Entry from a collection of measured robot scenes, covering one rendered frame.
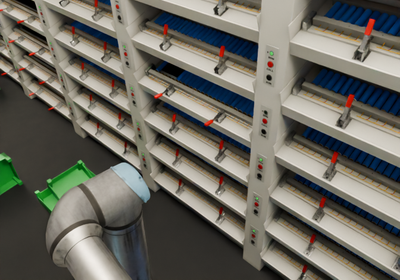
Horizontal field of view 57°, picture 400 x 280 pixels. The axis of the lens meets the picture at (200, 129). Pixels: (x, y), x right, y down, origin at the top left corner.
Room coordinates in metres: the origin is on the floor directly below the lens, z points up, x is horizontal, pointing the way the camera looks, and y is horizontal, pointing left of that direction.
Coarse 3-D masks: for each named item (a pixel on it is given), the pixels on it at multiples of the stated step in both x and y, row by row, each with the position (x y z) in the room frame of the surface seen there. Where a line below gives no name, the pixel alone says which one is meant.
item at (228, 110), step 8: (152, 72) 1.38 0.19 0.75; (168, 80) 1.31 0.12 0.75; (184, 88) 1.25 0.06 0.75; (200, 96) 1.19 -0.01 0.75; (216, 104) 1.13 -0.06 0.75; (216, 112) 1.11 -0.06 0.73; (232, 112) 1.08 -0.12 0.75; (232, 120) 1.06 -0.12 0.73; (248, 120) 1.02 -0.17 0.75; (248, 128) 1.01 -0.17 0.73
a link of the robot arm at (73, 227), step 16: (80, 192) 0.56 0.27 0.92; (64, 208) 0.52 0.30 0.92; (80, 208) 0.52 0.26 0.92; (48, 224) 0.50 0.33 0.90; (64, 224) 0.48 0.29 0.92; (80, 224) 0.48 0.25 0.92; (96, 224) 0.50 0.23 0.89; (48, 240) 0.46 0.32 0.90; (64, 240) 0.45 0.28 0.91; (80, 240) 0.45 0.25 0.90; (96, 240) 0.46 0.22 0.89; (64, 256) 0.43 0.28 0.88; (80, 256) 0.42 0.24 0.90; (96, 256) 0.42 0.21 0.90; (112, 256) 0.43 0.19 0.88; (80, 272) 0.39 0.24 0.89; (96, 272) 0.38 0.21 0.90; (112, 272) 0.38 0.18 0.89
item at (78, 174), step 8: (80, 160) 1.44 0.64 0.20; (72, 168) 1.42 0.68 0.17; (80, 168) 1.45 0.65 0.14; (64, 176) 1.40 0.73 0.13; (72, 176) 1.41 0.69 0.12; (80, 176) 1.41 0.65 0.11; (88, 176) 1.42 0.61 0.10; (48, 184) 1.30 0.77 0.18; (56, 184) 1.35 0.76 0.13; (64, 184) 1.36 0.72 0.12; (72, 184) 1.36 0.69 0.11; (56, 192) 1.31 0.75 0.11; (64, 192) 1.31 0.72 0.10
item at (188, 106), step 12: (156, 60) 1.46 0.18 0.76; (144, 72) 1.41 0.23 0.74; (144, 84) 1.36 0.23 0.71; (156, 84) 1.34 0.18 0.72; (180, 96) 1.24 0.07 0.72; (180, 108) 1.21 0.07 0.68; (192, 108) 1.16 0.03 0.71; (204, 108) 1.15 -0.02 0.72; (204, 120) 1.12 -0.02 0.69; (228, 120) 1.07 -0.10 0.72; (228, 132) 1.03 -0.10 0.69; (240, 132) 1.01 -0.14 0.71
